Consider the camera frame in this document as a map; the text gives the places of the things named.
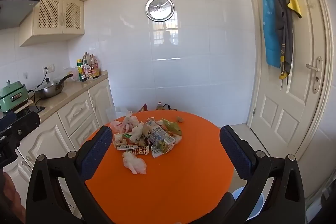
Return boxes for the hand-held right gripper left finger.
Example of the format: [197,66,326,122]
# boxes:
[25,125,113,224]

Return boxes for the light blue trash bin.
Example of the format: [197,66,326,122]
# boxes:
[232,186,264,221]

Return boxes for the crumpled white tissue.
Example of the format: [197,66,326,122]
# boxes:
[122,151,148,175]

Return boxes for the orange printed clear wrapper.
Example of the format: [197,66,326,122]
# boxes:
[130,146,150,155]

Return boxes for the small green white carton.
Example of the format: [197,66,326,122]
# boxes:
[151,145,170,159]

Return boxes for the blue plastic apron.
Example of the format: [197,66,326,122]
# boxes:
[262,0,282,68]

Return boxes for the round metal wall plate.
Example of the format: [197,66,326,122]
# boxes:
[145,0,175,21]

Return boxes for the grey range hood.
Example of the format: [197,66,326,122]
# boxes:
[0,0,42,30]

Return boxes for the cream lattice door cabinet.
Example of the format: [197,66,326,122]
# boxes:
[19,0,85,47]

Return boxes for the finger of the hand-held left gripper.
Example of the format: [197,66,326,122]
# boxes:
[0,111,41,141]

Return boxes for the person's left forearm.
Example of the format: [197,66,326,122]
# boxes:
[0,173,27,224]

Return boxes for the white panel door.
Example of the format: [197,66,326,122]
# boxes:
[244,0,329,163]

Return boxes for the steel wok with lid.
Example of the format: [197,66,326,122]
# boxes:
[34,73,74,100]

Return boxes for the blue white milk carton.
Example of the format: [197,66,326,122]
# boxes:
[142,119,176,153]

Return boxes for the cream door handle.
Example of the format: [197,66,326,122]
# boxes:
[306,56,323,94]

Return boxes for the group of condiment bottles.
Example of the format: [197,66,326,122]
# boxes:
[77,52,101,82]

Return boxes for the green snack wrapper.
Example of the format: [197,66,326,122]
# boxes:
[161,118,183,137]

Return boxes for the green electric cooker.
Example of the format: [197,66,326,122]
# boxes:
[0,80,29,113]

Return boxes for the grey apron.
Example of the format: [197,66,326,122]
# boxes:
[270,0,294,93]

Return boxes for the clear plastic bag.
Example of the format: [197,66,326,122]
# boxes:
[105,105,134,120]

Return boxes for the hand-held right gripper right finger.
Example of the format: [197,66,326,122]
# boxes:
[219,125,306,224]

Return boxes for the cream lower kitchen cabinets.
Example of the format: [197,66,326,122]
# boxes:
[0,70,117,215]

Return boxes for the clear crumpled plastic wrapper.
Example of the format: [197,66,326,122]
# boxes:
[109,111,140,133]

